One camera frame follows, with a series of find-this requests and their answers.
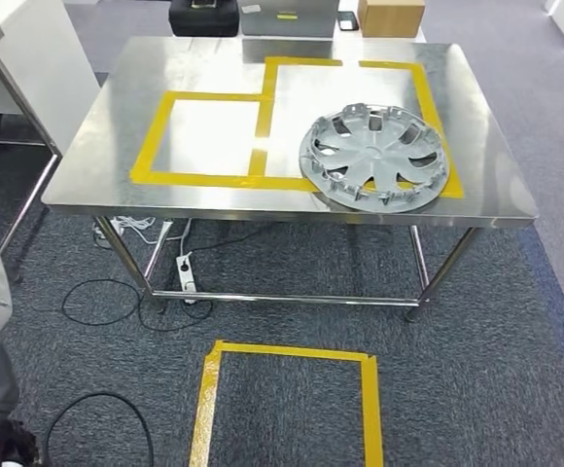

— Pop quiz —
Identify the straight black floor cable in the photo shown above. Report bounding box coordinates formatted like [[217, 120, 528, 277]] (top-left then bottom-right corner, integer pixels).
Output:
[[184, 222, 276, 254]]

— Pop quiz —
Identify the yellow floor tape square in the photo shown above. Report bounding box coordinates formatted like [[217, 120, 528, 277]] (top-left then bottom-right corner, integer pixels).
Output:
[[188, 340, 384, 467]]

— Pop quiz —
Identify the brown cardboard box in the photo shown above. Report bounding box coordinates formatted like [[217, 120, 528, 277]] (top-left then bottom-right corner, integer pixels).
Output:
[[357, 0, 426, 39]]

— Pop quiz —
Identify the grey laptop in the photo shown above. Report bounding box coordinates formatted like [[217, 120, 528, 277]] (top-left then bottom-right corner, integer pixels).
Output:
[[239, 0, 341, 39]]

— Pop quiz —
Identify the white power strip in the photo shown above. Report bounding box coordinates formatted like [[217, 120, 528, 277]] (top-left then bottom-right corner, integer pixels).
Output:
[[175, 254, 198, 305]]

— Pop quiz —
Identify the stainless steel workbench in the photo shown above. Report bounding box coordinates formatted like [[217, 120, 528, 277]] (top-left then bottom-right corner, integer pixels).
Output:
[[40, 35, 540, 324]]

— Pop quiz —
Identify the grey wheel hubcap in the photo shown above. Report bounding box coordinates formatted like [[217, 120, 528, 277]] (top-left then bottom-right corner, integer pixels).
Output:
[[299, 102, 451, 214]]

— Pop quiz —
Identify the looped black floor cable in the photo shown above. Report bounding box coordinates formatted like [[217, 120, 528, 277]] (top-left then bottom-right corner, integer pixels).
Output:
[[61, 278, 214, 333]]

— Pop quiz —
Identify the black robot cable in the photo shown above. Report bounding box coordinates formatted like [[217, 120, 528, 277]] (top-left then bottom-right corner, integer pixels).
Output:
[[43, 391, 154, 467]]

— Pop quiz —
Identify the white cable bundle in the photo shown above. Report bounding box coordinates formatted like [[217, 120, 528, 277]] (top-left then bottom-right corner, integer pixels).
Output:
[[94, 215, 171, 247]]

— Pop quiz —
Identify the black carry bag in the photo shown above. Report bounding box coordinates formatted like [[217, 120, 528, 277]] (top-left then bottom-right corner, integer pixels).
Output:
[[168, 0, 240, 38]]

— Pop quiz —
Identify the white desk with steel legs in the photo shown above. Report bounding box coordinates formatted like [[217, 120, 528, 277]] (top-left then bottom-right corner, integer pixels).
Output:
[[0, 0, 101, 285]]

